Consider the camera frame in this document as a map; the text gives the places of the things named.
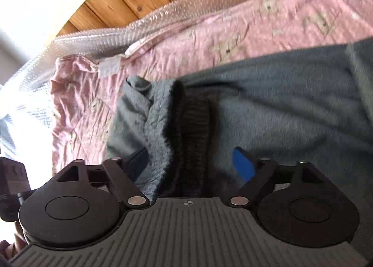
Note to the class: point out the white blanket label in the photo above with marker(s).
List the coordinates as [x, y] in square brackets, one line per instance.
[110, 67]

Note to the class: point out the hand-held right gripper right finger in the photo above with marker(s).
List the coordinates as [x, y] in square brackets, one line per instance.
[243, 165]

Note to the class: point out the clear bubble wrap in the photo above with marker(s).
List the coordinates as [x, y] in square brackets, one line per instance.
[116, 34]

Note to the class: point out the pink printed blanket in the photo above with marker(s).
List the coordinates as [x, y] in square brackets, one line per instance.
[204, 34]

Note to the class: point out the person's left forearm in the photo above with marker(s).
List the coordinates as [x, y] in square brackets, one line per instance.
[16, 240]

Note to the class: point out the dark grey pants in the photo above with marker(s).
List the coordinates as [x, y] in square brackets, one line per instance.
[262, 95]

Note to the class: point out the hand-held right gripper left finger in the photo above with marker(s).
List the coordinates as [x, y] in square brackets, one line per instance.
[137, 162]

